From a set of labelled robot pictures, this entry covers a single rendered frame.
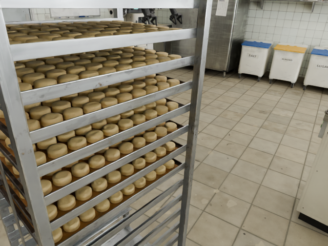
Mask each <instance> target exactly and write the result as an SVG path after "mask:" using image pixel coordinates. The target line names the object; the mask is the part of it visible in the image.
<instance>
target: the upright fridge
mask: <svg viewBox="0 0 328 246"><path fill-rule="evenodd" d="M217 5H218V0H212V8H211V17H210V26H209V35H208V44H207V53H206V61H205V68H207V69H213V70H218V71H223V72H224V73H223V78H225V75H226V72H228V71H230V70H232V69H234V70H233V72H235V68H236V67H237V66H239V63H240V57H241V50H242V45H241V44H242V43H243V42H244V36H245V30H246V22H247V17H248V11H249V5H250V0H228V6H227V12H226V16H218V15H216V11H217ZM176 10H177V13H181V14H182V15H183V20H182V22H183V23H182V24H180V23H179V21H178V20H177V18H178V16H177V17H176V22H177V24H176V25H175V24H174V23H173V22H172V28H181V29H191V28H197V25H198V14H199V8H176ZM195 47H196V38H190V39H183V40H175V41H171V54H173V55H180V56H182V57H190V56H194V55H195Z"/></svg>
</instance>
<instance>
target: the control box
mask: <svg viewBox="0 0 328 246"><path fill-rule="evenodd" d="M327 124H328V122H326V121H323V124H322V126H321V129H320V132H319V135H318V137H319V138H322V137H323V134H324V132H325V129H326V126H327Z"/></svg>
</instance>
